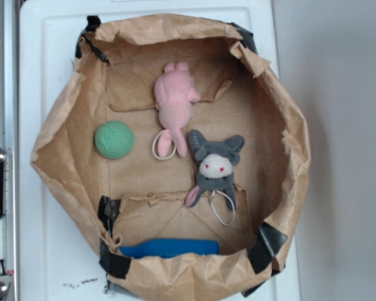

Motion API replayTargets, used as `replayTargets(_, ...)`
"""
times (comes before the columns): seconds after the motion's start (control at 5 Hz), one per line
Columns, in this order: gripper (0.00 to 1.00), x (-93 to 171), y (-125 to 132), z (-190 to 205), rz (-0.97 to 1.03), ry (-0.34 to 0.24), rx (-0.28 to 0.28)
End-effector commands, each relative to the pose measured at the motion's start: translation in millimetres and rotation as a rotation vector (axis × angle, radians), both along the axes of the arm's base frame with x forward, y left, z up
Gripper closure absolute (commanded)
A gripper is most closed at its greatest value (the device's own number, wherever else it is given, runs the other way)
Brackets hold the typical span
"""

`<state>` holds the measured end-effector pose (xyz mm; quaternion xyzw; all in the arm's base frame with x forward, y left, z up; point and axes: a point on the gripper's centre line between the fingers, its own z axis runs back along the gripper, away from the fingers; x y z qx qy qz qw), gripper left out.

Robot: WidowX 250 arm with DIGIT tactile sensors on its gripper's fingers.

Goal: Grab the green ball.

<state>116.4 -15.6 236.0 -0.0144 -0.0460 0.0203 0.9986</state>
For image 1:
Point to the green knitted ball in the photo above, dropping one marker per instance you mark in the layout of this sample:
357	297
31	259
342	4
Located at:
114	139

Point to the brown paper bag bin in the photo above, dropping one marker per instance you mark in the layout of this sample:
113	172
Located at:
127	201

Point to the grey plush bunny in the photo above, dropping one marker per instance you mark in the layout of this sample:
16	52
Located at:
216	161

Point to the pink plush bunny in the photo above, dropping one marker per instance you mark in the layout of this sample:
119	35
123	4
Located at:
174	95

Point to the blue plastic object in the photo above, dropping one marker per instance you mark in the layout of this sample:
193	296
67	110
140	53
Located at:
171	247

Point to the white plastic tray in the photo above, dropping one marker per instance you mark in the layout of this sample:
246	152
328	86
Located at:
56	262

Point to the aluminium rail frame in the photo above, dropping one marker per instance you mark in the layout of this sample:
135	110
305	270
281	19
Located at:
9	17

